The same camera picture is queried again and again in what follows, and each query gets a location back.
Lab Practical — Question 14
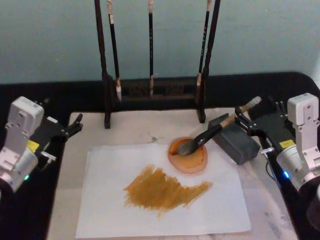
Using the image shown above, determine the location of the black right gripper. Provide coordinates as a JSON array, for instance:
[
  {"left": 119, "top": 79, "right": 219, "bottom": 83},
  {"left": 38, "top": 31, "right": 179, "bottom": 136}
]
[{"left": 234, "top": 105, "right": 296, "bottom": 155}]

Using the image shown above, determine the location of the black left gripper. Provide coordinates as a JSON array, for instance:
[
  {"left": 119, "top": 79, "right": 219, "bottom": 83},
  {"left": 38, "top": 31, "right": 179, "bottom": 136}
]
[{"left": 26, "top": 113, "right": 84, "bottom": 166}]

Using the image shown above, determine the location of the large black-handled calligraphy brush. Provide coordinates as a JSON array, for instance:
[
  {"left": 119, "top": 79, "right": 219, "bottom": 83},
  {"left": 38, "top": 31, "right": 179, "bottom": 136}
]
[{"left": 171, "top": 96, "right": 262, "bottom": 157}]

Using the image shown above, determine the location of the dark grey stone block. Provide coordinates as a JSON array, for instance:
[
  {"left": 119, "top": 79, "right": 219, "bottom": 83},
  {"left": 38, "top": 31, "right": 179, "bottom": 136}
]
[{"left": 207, "top": 113, "right": 261, "bottom": 166}]

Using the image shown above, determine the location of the black table cloth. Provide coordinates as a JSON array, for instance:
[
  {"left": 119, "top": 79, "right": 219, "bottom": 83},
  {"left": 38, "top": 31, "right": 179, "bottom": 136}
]
[{"left": 0, "top": 71, "right": 320, "bottom": 240}]

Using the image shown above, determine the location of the dark wooden brush rack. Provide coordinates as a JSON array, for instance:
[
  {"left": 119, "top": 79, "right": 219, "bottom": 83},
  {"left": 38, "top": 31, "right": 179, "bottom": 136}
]
[{"left": 94, "top": 0, "right": 222, "bottom": 130}]

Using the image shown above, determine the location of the white felt mat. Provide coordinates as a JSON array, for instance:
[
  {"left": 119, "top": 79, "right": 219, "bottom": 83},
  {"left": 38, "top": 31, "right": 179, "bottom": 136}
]
[{"left": 46, "top": 107, "right": 299, "bottom": 240}]

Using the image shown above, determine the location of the orange round paint dish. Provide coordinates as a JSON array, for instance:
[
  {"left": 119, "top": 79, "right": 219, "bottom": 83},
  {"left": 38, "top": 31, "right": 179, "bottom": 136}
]
[{"left": 167, "top": 136, "right": 209, "bottom": 175}]

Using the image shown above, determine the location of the thin black hanging brush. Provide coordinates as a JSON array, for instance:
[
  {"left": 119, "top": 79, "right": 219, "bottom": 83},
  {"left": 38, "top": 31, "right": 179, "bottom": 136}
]
[
  {"left": 106, "top": 0, "right": 123, "bottom": 102},
  {"left": 195, "top": 0, "right": 212, "bottom": 105},
  {"left": 147, "top": 0, "right": 155, "bottom": 97}
]

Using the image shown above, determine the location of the white paper sheet brown paint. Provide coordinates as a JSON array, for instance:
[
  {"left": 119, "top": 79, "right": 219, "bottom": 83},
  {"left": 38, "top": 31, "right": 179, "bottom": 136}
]
[{"left": 75, "top": 143, "right": 252, "bottom": 239}]

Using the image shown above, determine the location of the thin dark cable silver plug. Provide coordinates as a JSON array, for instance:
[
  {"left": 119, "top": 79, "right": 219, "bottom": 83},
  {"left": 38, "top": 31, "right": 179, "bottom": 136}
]
[
  {"left": 260, "top": 147, "right": 277, "bottom": 181},
  {"left": 39, "top": 150, "right": 57, "bottom": 171}
]

